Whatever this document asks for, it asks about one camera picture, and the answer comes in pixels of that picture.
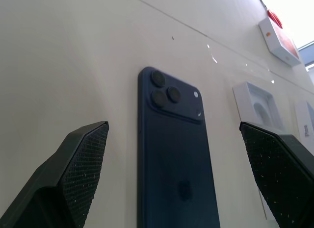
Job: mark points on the white phone box base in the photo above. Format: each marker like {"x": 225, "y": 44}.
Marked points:
{"x": 241, "y": 100}

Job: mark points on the dark blue smartphone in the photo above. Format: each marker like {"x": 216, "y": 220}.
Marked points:
{"x": 171, "y": 152}

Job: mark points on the white box with orange print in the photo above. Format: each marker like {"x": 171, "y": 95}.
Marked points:
{"x": 272, "y": 39}

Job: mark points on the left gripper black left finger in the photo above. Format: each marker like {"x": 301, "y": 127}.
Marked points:
{"x": 73, "y": 176}

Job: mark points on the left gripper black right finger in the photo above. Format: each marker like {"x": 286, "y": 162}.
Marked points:
{"x": 274, "y": 169}

